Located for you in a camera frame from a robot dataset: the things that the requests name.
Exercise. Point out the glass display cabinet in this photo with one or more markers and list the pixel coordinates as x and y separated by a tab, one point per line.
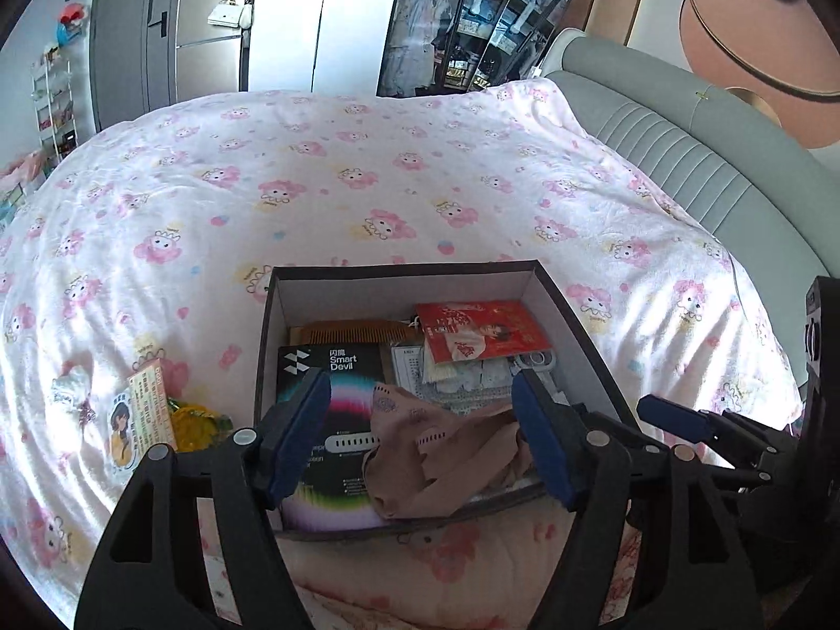
433	20

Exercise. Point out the white handbag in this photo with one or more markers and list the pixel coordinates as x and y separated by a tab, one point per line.
231	13

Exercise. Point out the grey and white wardrobe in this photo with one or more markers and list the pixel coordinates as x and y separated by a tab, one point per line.
289	33

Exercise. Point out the black cardboard box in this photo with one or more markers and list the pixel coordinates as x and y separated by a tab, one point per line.
394	298

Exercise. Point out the wooden comb with tassel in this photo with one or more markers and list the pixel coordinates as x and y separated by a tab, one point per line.
348	331

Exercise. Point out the grey-green padded headboard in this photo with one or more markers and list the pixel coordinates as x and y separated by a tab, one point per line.
689	144

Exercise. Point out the yellow flower with green leaves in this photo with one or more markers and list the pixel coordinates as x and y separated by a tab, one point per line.
197	426

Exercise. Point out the beige fabric garment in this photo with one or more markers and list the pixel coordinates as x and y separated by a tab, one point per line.
433	446

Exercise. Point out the red envelope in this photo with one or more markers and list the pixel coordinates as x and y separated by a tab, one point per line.
485	331

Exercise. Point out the pink cartoon printed blanket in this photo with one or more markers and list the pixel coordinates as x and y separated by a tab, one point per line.
394	164

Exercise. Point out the black screen protector packet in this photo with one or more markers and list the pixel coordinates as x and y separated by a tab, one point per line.
348	367

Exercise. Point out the pile of pink toys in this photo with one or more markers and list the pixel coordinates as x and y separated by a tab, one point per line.
20	184

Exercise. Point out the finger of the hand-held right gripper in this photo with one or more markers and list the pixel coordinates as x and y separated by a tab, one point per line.
735	466
676	417

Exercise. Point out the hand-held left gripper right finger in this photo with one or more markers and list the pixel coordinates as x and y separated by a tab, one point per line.
545	440

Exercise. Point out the cartoon girl sticker card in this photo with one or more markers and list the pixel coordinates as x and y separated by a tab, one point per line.
154	407

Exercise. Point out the white printed packet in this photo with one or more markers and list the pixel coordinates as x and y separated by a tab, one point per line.
472	380

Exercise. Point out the white fluffy puff pink bow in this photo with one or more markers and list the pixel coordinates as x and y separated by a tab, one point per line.
72	390

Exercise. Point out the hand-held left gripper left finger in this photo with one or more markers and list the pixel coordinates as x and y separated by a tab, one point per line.
302	433

